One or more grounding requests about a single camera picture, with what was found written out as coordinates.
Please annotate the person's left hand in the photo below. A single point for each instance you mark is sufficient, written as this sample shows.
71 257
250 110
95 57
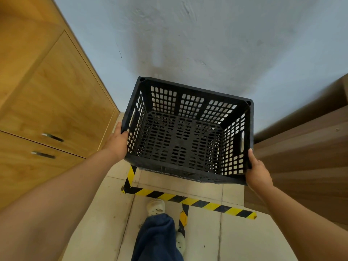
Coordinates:
117 145

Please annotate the person's right hand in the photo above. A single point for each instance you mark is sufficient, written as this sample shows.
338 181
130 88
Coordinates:
259 175

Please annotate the person's right forearm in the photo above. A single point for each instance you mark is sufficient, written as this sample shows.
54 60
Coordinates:
301 225

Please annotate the person's left forearm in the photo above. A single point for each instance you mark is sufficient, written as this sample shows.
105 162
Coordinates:
54 209

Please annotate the person's blue jeans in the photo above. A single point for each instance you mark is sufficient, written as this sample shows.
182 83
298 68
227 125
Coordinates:
157 239

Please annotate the brown striped wooden desk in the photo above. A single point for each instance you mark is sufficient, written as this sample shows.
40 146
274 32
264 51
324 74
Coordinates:
304 160

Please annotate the yellow black striped floor tape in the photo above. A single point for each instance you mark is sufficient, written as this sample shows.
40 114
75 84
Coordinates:
209 206

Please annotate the white clog shoe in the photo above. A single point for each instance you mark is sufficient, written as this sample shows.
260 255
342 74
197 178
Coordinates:
155 207
180 243

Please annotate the light oak wooden cabinet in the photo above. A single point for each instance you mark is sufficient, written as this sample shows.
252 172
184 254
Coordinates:
54 92

